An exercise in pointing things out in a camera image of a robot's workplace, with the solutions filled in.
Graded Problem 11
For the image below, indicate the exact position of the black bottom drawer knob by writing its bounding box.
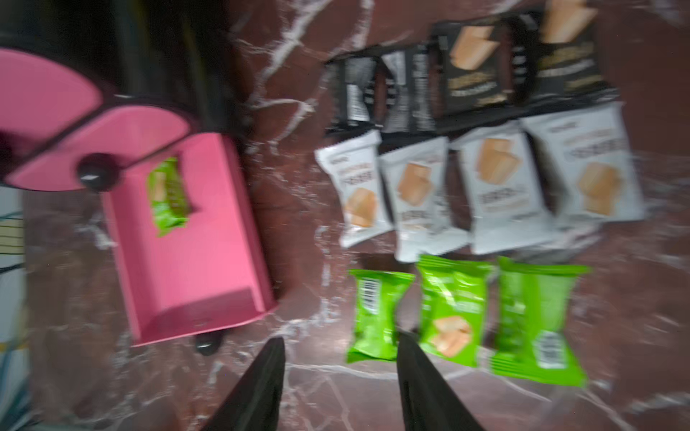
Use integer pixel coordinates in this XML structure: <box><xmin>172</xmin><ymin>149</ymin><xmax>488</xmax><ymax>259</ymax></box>
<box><xmin>194</xmin><ymin>330</ymin><xmax>225</xmax><ymax>357</ymax></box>

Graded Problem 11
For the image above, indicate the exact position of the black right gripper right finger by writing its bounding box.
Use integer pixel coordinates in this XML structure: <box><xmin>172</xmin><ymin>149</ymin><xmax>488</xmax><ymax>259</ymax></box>
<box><xmin>396</xmin><ymin>333</ymin><xmax>483</xmax><ymax>431</ymax></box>

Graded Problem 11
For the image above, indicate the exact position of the black cookie packet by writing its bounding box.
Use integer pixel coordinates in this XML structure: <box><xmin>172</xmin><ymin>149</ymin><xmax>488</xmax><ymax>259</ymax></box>
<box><xmin>504</xmin><ymin>1</ymin><xmax>613</xmax><ymax>107</ymax></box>
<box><xmin>432</xmin><ymin>15</ymin><xmax>510</xmax><ymax>116</ymax></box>
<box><xmin>325</xmin><ymin>53</ymin><xmax>381</xmax><ymax>136</ymax></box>
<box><xmin>379</xmin><ymin>44</ymin><xmax>436</xmax><ymax>135</ymax></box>

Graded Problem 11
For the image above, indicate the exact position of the pink bottom drawer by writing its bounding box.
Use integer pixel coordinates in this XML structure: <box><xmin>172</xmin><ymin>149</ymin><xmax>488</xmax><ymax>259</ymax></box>
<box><xmin>102</xmin><ymin>133</ymin><xmax>278</xmax><ymax>346</ymax></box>

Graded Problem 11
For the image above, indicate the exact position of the green snack packet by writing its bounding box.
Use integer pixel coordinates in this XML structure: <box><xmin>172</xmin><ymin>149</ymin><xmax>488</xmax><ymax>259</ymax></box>
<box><xmin>417</xmin><ymin>255</ymin><xmax>494</xmax><ymax>367</ymax></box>
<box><xmin>346</xmin><ymin>269</ymin><xmax>415</xmax><ymax>364</ymax></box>
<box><xmin>490</xmin><ymin>257</ymin><xmax>590</xmax><ymax>387</ymax></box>
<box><xmin>147</xmin><ymin>157</ymin><xmax>190</xmax><ymax>237</ymax></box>

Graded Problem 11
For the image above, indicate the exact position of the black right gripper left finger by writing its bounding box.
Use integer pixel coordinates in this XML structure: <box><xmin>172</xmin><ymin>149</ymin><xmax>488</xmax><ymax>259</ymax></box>
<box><xmin>202</xmin><ymin>337</ymin><xmax>286</xmax><ymax>431</ymax></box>

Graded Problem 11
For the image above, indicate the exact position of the clear snack bag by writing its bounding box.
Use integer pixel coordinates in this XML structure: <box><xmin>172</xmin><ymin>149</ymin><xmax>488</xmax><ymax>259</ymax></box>
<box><xmin>450</xmin><ymin>121</ymin><xmax>556</xmax><ymax>255</ymax></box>
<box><xmin>379</xmin><ymin>136</ymin><xmax>470</xmax><ymax>263</ymax></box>
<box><xmin>520</xmin><ymin>102</ymin><xmax>645</xmax><ymax>229</ymax></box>
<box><xmin>314</xmin><ymin>130</ymin><xmax>393</xmax><ymax>248</ymax></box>

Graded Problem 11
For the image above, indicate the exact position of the black drawer cabinet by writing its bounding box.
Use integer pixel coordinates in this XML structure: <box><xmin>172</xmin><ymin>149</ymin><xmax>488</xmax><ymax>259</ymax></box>
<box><xmin>0</xmin><ymin>0</ymin><xmax>254</xmax><ymax>163</ymax></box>

